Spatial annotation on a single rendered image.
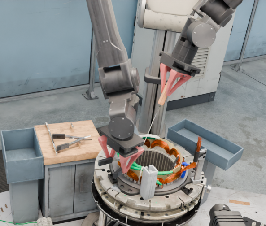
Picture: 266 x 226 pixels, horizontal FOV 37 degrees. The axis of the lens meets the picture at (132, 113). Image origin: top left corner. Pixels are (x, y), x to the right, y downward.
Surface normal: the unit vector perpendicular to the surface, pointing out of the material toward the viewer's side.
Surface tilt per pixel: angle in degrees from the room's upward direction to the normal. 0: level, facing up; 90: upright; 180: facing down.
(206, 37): 78
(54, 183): 90
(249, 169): 0
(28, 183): 90
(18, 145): 90
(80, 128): 0
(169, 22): 108
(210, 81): 90
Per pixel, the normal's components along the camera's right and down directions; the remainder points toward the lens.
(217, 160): -0.66, 0.31
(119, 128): -0.09, 0.49
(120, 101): -0.26, -0.81
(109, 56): -0.15, 0.29
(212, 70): 0.52, 0.47
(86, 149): 0.11, -0.86
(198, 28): 0.07, 0.32
